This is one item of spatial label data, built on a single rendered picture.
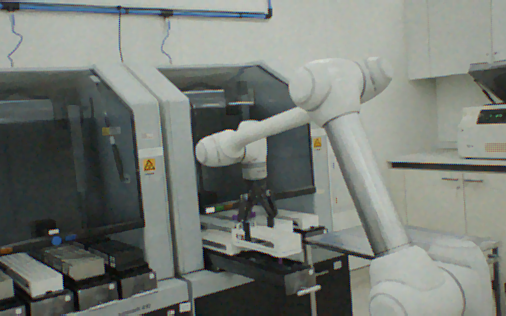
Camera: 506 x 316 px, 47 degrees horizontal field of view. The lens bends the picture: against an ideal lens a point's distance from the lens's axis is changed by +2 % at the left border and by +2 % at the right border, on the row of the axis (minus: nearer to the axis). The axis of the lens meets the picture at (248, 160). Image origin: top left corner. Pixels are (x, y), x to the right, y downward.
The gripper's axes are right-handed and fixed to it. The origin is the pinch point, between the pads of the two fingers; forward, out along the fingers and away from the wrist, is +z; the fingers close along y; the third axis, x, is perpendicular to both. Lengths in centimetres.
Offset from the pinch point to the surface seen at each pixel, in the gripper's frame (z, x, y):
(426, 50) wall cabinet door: -80, 121, 258
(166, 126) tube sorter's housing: -42, 31, -19
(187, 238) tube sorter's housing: 3.7, 29.8, -14.2
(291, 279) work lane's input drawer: 12.7, -21.6, -3.6
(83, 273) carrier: 7, 28, -57
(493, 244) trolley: 10, -52, 65
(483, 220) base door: 42, 60, 230
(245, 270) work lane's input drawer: 13.4, 1.7, -6.4
